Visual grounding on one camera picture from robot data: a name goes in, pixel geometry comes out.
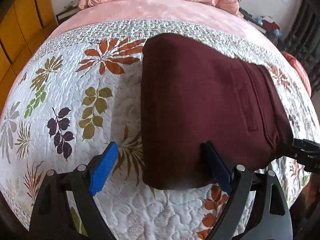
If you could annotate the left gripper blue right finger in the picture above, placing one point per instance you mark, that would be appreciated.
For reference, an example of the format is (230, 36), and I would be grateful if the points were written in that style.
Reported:
(235, 180)

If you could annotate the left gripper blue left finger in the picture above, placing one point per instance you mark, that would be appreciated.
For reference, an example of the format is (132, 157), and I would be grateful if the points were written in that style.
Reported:
(86, 181)

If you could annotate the maroon pants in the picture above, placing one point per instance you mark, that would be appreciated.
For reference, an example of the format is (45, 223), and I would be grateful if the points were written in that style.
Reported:
(191, 94)

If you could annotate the floral quilted bedspread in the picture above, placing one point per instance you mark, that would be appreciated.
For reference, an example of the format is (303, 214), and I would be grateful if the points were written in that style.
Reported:
(83, 90)

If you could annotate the dark patterned curtain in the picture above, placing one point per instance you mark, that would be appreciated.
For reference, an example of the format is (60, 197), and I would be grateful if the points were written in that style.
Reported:
(302, 42)

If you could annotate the cluttered bedside table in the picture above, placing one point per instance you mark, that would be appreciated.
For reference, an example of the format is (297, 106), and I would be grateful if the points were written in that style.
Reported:
(266, 25)

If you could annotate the pink bed sheet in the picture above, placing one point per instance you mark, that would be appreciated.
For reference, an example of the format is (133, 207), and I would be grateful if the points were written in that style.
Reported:
(174, 10)

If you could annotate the wooden wardrobe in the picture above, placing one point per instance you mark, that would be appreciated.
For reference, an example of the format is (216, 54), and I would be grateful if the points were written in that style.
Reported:
(25, 24)

